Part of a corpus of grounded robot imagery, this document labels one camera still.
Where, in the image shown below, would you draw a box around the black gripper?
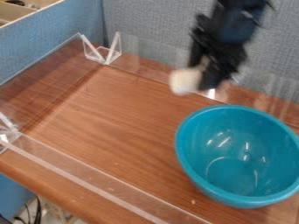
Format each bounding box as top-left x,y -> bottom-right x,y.
188,5 -> 265,90

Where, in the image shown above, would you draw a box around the white brown toy mushroom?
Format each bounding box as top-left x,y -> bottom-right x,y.
168,64 -> 206,95

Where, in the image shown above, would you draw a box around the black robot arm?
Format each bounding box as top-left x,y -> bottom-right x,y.
188,0 -> 273,90

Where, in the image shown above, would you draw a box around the blue plastic bowl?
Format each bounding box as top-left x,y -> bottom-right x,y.
173,105 -> 299,208

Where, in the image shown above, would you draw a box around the clear acrylic back barrier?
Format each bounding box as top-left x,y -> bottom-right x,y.
110,32 -> 299,128

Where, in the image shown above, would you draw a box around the clear acrylic barrier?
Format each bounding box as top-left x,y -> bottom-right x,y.
0,36 -> 98,126
0,112 -> 209,224
110,32 -> 299,128

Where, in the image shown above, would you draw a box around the clear acrylic left barrier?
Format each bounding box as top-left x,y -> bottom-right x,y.
0,36 -> 98,126

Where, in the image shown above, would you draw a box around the clear acrylic front barrier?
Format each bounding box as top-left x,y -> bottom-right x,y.
0,112 -> 209,224

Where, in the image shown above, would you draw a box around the wooden shelf unit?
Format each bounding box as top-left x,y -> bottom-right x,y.
0,0 -> 65,29

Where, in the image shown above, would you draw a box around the clear acrylic corner bracket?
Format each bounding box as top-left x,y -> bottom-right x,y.
78,31 -> 122,65

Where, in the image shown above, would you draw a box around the black cables under table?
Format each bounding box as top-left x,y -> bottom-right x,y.
0,195 -> 43,224

